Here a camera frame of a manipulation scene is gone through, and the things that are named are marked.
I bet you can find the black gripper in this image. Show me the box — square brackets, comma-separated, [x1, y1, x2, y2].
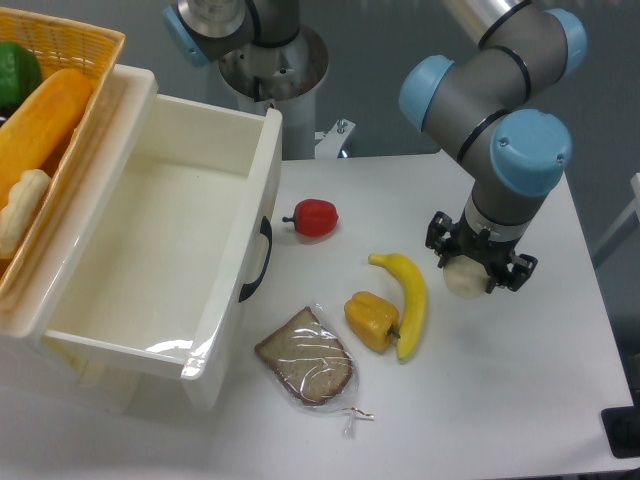
[425, 211, 538, 294]

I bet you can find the pale white pear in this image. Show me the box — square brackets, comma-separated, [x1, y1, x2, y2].
[443, 255, 490, 299]

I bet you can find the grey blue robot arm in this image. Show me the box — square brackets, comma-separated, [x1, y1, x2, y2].
[163, 1, 587, 298]

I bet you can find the open upper white drawer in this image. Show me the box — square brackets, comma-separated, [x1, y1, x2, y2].
[44, 95, 282, 410]

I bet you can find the white drawer cabinet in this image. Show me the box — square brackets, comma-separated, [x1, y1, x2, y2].
[0, 63, 284, 415]

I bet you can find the yellow banana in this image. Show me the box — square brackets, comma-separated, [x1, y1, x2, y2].
[368, 253, 428, 363]

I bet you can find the yellow bell pepper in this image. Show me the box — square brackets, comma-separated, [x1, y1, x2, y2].
[343, 291, 400, 353]

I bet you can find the red bell pepper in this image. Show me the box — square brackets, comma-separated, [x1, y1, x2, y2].
[282, 199, 339, 238]

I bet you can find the bagged brown bread slice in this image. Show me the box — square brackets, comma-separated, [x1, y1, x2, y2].
[254, 305, 376, 438]

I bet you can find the black device at table edge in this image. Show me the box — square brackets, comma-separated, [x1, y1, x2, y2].
[601, 406, 639, 459]

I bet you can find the orange baguette loaf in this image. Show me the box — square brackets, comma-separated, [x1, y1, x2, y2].
[1, 69, 93, 206]

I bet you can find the yellow woven basket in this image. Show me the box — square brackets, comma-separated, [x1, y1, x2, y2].
[1, 7, 126, 297]

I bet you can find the green bell pepper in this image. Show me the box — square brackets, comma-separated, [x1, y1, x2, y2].
[1, 41, 42, 118]

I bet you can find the white frame at right edge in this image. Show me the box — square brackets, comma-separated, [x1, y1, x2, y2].
[591, 173, 639, 268]

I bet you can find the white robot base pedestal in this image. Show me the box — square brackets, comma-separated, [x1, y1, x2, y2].
[218, 26, 355, 160]

